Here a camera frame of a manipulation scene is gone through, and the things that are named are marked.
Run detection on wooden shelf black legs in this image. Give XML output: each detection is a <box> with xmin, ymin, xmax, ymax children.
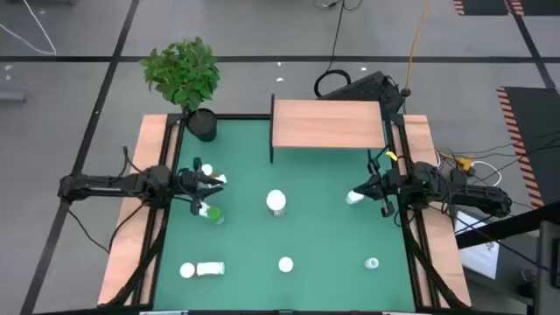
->
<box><xmin>269</xmin><ymin>93</ymin><xmax>389</xmax><ymax>165</ymax></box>

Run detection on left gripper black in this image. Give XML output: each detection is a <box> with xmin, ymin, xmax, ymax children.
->
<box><xmin>174</xmin><ymin>157</ymin><xmax>226</xmax><ymax>216</ymax></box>

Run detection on grey metal cabinet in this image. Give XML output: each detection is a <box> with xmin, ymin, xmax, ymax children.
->
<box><xmin>534</xmin><ymin>220</ymin><xmax>560</xmax><ymax>315</ymax></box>

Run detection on black metal beam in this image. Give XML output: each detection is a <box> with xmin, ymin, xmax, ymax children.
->
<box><xmin>454</xmin><ymin>200</ymin><xmax>560</xmax><ymax>250</ymax></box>

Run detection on green table mat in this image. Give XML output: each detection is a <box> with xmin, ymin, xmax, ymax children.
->
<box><xmin>152</xmin><ymin>118</ymin><xmax>416</xmax><ymax>312</ymax></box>

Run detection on black coiled floor cable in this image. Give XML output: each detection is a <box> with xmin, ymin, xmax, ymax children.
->
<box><xmin>312</xmin><ymin>0</ymin><xmax>364</xmax><ymax>100</ymax></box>

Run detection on green-capped caffeine supplement bottle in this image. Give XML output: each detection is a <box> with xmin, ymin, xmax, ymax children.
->
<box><xmin>206</xmin><ymin>206</ymin><xmax>226</xmax><ymax>226</ymax></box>

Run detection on white looped cable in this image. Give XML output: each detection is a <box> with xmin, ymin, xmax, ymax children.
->
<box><xmin>470</xmin><ymin>160</ymin><xmax>503</xmax><ymax>187</ymax></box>

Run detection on grey flat floor object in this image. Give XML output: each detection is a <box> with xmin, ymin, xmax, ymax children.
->
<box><xmin>0</xmin><ymin>90</ymin><xmax>27</xmax><ymax>104</ymax></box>

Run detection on white paper sheet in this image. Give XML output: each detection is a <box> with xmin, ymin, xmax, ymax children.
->
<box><xmin>454</xmin><ymin>210</ymin><xmax>501</xmax><ymax>281</ymax></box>

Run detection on orange extension cable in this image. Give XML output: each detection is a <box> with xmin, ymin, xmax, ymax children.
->
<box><xmin>402</xmin><ymin>0</ymin><xmax>434</xmax><ymax>98</ymax></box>

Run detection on black floor mat striped edge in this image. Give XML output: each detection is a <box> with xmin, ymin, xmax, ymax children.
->
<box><xmin>502</xmin><ymin>0</ymin><xmax>560</xmax><ymax>18</ymax></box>
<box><xmin>453</xmin><ymin>0</ymin><xmax>511</xmax><ymax>17</ymax></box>
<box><xmin>496</xmin><ymin>86</ymin><xmax>560</xmax><ymax>210</ymax></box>

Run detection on black aluminium table frame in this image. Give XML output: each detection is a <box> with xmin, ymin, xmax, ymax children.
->
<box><xmin>102</xmin><ymin>112</ymin><xmax>467</xmax><ymax>315</ymax></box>

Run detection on white floor cable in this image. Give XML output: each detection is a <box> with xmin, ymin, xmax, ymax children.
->
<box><xmin>0</xmin><ymin>0</ymin><xmax>58</xmax><ymax>57</ymax></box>

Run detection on large white-capped supplement bottle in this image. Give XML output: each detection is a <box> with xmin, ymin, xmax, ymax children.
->
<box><xmin>265</xmin><ymin>188</ymin><xmax>288</xmax><ymax>218</ymax></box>

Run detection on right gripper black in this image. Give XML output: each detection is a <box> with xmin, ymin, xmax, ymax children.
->
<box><xmin>353</xmin><ymin>160</ymin><xmax>407</xmax><ymax>218</ymax></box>

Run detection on green potted plant black pot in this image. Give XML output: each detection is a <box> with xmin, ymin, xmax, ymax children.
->
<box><xmin>139</xmin><ymin>36</ymin><xmax>221</xmax><ymax>144</ymax></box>

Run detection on black perforated computer case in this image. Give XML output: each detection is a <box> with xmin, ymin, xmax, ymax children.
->
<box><xmin>321</xmin><ymin>70</ymin><xmax>406</xmax><ymax>116</ymax></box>

